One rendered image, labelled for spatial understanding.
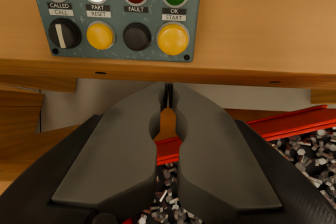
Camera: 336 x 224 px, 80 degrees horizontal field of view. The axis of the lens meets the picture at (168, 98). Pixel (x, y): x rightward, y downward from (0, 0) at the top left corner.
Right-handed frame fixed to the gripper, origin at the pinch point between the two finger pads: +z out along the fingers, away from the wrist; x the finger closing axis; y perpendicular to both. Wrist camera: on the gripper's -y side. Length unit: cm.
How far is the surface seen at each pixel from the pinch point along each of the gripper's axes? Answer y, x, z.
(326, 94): 44, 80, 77
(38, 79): 32, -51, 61
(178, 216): 18.3, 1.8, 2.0
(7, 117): 52, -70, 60
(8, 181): 18.7, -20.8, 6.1
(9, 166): 27.1, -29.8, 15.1
